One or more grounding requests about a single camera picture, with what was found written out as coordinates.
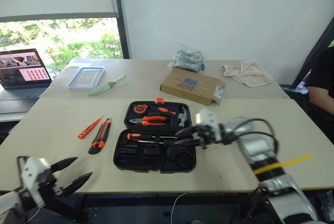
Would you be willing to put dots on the orange tester pen screwdriver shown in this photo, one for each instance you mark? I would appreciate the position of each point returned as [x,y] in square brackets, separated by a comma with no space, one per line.
[88,129]

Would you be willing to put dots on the black plastic tool case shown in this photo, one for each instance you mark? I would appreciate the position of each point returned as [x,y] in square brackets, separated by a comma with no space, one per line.
[146,160]

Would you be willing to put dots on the crumpled beige cloth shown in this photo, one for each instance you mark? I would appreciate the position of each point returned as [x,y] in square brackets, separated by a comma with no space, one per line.
[250,73]

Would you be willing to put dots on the flat brown cardboard box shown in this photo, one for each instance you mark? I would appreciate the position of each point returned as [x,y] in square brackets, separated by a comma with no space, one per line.
[191,85]

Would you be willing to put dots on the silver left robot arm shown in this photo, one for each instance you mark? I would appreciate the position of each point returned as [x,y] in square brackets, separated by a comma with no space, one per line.
[7,205]

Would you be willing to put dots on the person's black shirt torso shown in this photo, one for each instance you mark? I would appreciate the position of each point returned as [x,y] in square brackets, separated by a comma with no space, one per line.
[324,70]

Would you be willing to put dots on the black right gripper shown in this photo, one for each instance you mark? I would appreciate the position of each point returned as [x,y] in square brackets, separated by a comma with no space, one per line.
[203,135]

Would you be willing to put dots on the black table frame crossbar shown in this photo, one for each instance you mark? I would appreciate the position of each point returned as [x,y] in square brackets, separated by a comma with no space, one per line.
[156,200]

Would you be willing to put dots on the orange black tape measure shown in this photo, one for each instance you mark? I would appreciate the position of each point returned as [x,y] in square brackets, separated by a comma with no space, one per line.
[139,108]

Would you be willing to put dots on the clear bag of dark parts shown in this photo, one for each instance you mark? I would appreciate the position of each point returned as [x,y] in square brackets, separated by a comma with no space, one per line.
[188,59]

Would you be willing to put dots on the light green sheathed knife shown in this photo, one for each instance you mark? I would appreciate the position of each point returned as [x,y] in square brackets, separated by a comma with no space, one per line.
[104,87]

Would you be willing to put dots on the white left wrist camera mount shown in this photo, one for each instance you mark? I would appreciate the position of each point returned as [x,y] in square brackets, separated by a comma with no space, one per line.
[32,175]

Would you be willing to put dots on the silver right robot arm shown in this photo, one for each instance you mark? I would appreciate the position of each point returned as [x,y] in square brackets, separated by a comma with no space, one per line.
[255,145]

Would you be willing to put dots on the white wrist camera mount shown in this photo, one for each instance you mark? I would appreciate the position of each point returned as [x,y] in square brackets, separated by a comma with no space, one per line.
[210,123]
[32,175]

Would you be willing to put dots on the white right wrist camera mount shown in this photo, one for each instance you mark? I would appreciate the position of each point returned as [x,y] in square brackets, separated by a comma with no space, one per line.
[210,123]

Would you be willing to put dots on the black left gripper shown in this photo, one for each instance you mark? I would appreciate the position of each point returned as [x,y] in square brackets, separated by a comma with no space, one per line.
[52,182]

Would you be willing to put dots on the open grey laptop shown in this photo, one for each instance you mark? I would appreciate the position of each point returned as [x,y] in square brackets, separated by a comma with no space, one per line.
[24,68]

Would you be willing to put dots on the black window frame post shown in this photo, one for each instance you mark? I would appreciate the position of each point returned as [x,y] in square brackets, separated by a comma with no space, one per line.
[121,15]

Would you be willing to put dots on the black orange utility knife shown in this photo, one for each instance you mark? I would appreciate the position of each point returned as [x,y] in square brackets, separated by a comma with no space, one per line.
[100,138]

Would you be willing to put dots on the purple phone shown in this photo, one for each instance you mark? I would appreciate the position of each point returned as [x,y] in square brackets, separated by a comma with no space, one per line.
[304,80]

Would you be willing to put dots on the person's bare forearm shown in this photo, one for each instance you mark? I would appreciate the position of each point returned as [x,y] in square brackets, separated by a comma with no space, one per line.
[322,98]

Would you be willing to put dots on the clear blue-rimmed container lid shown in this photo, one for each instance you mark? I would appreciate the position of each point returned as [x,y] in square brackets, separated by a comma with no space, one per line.
[87,77]

